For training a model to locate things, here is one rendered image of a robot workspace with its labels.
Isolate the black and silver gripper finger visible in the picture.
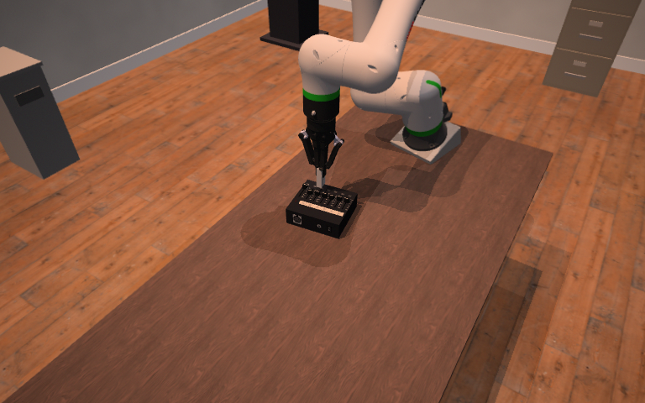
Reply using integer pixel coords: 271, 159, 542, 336
298, 129, 321, 187
319, 135, 344, 188

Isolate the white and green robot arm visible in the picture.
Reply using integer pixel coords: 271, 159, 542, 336
298, 0, 452, 151

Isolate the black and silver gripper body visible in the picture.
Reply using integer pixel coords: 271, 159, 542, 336
306, 117, 337, 146

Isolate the black lighting desk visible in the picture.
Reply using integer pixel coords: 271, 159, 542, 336
286, 180, 358, 238

